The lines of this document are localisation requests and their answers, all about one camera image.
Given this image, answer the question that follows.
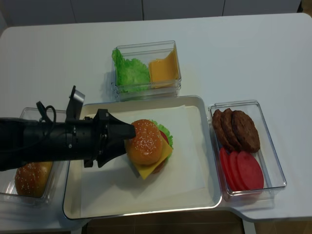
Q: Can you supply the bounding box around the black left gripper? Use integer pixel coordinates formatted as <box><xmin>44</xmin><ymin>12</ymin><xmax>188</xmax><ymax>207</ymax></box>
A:
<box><xmin>65</xmin><ymin>109</ymin><xmax>136</xmax><ymax>168</ymax></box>

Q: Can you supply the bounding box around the brown patty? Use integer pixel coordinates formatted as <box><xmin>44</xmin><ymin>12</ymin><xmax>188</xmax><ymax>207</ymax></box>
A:
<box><xmin>212</xmin><ymin>109</ymin><xmax>235</xmax><ymax>152</ymax></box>
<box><xmin>221</xmin><ymin>108</ymin><xmax>242</xmax><ymax>151</ymax></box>
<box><xmin>232</xmin><ymin>110</ymin><xmax>260</xmax><ymax>153</ymax></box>

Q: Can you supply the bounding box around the red tomato slice back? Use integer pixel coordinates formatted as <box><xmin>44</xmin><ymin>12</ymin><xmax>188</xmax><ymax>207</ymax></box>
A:
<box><xmin>220</xmin><ymin>148</ymin><xmax>236</xmax><ymax>191</ymax></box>

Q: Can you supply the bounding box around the red tomato slice middle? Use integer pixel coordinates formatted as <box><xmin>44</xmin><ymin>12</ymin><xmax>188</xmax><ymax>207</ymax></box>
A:
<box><xmin>229</xmin><ymin>151</ymin><xmax>246</xmax><ymax>191</ymax></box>

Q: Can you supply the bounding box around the red tomato slice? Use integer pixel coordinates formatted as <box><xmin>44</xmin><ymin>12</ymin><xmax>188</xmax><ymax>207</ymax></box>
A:
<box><xmin>237</xmin><ymin>151</ymin><xmax>264</xmax><ymax>190</ymax></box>
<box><xmin>229</xmin><ymin>151</ymin><xmax>246</xmax><ymax>191</ymax></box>
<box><xmin>220</xmin><ymin>148</ymin><xmax>236</xmax><ymax>191</ymax></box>

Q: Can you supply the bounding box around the clear patty and tomato container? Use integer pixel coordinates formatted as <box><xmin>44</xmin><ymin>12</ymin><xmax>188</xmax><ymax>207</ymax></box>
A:
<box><xmin>208</xmin><ymin>99</ymin><xmax>288</xmax><ymax>202</ymax></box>

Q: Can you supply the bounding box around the white paper sheet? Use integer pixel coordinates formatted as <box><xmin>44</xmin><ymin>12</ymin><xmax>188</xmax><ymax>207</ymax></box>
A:
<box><xmin>80</xmin><ymin>105</ymin><xmax>206</xmax><ymax>217</ymax></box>

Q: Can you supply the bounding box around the green lettuce in container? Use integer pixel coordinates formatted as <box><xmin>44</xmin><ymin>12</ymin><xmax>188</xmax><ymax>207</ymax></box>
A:
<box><xmin>112</xmin><ymin>48</ymin><xmax>150</xmax><ymax>93</ymax></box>

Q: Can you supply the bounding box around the yellow cheese slices stack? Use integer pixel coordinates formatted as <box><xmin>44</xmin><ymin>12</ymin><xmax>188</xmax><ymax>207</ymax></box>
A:
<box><xmin>148</xmin><ymin>49</ymin><xmax>179</xmax><ymax>89</ymax></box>

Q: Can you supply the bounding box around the brown patty front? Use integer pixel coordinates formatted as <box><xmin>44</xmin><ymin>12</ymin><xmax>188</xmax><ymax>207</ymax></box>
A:
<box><xmin>232</xmin><ymin>110</ymin><xmax>260</xmax><ymax>153</ymax></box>

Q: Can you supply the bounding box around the clear bun container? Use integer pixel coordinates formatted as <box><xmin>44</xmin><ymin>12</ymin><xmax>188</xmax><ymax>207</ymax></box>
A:
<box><xmin>0</xmin><ymin>108</ymin><xmax>66</xmax><ymax>207</ymax></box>

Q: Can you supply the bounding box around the clear lettuce and cheese container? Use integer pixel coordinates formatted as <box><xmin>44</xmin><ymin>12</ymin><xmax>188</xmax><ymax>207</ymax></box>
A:
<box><xmin>112</xmin><ymin>40</ymin><xmax>182</xmax><ymax>101</ymax></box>

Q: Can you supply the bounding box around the white metal tray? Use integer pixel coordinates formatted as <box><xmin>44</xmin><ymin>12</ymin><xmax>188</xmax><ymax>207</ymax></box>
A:
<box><xmin>63</xmin><ymin>96</ymin><xmax>221</xmax><ymax>220</ymax></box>

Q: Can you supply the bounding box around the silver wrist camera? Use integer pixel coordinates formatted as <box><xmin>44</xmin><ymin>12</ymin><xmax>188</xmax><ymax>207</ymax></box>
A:
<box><xmin>65</xmin><ymin>85</ymin><xmax>85</xmax><ymax>122</ymax></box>

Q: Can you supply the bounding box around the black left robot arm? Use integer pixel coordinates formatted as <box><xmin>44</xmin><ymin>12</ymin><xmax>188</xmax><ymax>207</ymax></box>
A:
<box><xmin>0</xmin><ymin>109</ymin><xmax>136</xmax><ymax>171</ymax></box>

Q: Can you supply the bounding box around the sesame bun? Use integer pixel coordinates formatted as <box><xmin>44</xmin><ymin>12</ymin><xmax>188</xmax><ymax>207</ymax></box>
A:
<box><xmin>15</xmin><ymin>162</ymin><xmax>53</xmax><ymax>198</ymax></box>
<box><xmin>125</xmin><ymin>119</ymin><xmax>163</xmax><ymax>166</ymax></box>

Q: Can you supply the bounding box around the brown patty back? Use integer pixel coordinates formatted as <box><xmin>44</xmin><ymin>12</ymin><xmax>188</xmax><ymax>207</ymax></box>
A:
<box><xmin>212</xmin><ymin>109</ymin><xmax>235</xmax><ymax>152</ymax></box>

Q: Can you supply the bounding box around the yellow cheese slice on burger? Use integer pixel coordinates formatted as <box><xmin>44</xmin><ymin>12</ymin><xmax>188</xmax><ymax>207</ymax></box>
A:
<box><xmin>133</xmin><ymin>139</ymin><xmax>173</xmax><ymax>179</ymax></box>

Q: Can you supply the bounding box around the white table leg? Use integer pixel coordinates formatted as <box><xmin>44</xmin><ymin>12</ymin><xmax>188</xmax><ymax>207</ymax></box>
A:
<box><xmin>240</xmin><ymin>215</ymin><xmax>256</xmax><ymax>234</ymax></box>

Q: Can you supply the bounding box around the red tomato slice front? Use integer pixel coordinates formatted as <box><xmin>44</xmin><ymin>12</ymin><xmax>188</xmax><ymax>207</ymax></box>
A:
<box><xmin>237</xmin><ymin>151</ymin><xmax>264</xmax><ymax>190</ymax></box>

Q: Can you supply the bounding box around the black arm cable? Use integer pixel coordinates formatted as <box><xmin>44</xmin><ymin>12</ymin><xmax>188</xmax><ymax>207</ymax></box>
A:
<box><xmin>36</xmin><ymin>100</ymin><xmax>57</xmax><ymax>142</ymax></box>

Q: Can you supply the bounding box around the brown patty middle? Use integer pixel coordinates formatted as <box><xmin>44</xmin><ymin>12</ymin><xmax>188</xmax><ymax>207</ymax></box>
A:
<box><xmin>221</xmin><ymin>108</ymin><xmax>242</xmax><ymax>151</ymax></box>

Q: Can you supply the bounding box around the bottom bun of burger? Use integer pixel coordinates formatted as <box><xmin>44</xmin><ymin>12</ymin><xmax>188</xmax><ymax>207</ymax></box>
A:
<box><xmin>152</xmin><ymin>159</ymin><xmax>167</xmax><ymax>174</ymax></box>

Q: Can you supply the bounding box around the green lettuce on burger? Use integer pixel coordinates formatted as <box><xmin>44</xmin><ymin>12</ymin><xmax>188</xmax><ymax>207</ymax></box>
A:
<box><xmin>147</xmin><ymin>119</ymin><xmax>174</xmax><ymax>162</ymax></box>

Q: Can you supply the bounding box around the sesame top bun in container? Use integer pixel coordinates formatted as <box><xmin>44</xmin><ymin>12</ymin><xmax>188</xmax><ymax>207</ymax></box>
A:
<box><xmin>15</xmin><ymin>162</ymin><xmax>53</xmax><ymax>198</ymax></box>

